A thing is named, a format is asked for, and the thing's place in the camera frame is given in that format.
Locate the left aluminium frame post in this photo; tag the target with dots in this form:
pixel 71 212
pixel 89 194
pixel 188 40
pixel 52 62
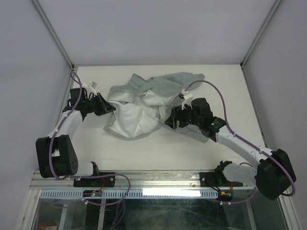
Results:
pixel 52 33

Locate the right aluminium frame post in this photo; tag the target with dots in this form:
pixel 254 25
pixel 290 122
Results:
pixel 272 11

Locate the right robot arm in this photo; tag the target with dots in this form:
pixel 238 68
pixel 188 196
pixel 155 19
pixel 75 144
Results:
pixel 270 171

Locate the aluminium front rail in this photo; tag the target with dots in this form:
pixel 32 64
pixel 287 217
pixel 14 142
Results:
pixel 183 179

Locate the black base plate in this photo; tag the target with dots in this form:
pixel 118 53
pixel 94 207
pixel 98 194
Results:
pixel 105 182
pixel 216 179

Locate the grey zip-up jacket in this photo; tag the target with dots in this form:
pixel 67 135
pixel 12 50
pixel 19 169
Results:
pixel 142 106

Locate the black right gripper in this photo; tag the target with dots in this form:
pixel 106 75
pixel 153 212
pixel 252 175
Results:
pixel 176 114

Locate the black yellow connector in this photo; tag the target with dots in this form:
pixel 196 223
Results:
pixel 225 196

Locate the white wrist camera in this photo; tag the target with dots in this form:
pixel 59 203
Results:
pixel 90 87
pixel 186 97

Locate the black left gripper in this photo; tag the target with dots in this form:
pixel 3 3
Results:
pixel 104 107

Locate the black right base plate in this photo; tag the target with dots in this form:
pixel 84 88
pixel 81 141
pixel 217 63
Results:
pixel 216 179

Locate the aluminium frame post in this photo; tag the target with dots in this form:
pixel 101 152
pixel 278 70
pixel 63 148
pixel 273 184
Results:
pixel 52 33
pixel 272 11

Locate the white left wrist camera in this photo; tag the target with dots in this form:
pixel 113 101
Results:
pixel 90 87

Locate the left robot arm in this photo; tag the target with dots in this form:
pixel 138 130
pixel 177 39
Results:
pixel 55 153

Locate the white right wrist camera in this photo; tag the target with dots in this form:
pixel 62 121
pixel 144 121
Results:
pixel 186 97

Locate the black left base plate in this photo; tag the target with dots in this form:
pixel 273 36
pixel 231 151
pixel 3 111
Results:
pixel 105 182

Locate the grey slotted cable duct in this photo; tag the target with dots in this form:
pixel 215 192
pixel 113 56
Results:
pixel 146 193

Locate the small electronics board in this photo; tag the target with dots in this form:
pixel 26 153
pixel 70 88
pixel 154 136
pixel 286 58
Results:
pixel 93 193

